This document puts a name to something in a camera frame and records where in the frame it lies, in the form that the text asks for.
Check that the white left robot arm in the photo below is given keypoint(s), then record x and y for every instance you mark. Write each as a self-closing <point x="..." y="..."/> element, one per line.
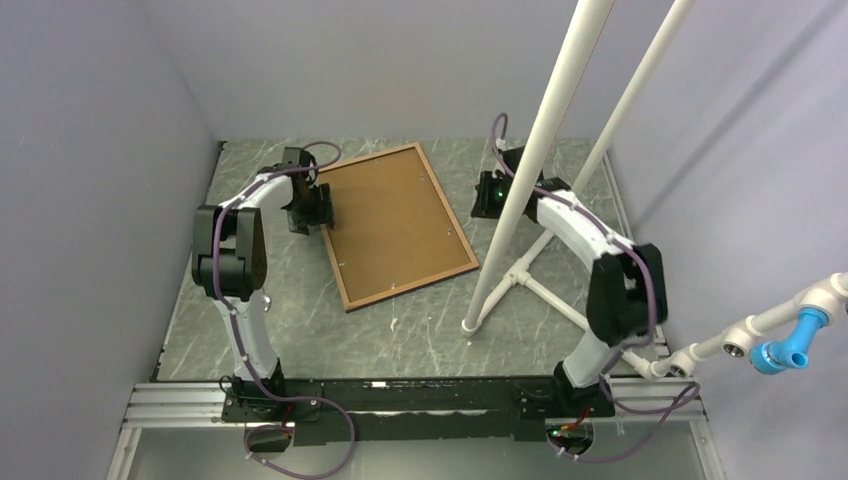
<point x="230" y="263"/>

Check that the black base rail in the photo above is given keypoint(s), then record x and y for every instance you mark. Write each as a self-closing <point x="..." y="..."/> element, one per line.
<point x="321" y="411"/>

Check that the blue wooden picture frame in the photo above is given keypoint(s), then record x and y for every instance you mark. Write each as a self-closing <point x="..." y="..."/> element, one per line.
<point x="394" y="230"/>

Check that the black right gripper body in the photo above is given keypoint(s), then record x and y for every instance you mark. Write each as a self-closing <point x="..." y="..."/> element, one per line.
<point x="495" y="193"/>

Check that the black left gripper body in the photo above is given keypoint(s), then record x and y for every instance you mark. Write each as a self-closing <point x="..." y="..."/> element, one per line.
<point x="314" y="209"/>

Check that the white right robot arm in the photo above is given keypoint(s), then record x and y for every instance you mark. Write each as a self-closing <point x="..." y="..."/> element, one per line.
<point x="626" y="298"/>

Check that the blue pipe fitting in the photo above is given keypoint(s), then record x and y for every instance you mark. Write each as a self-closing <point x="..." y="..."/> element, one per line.
<point x="774" y="357"/>

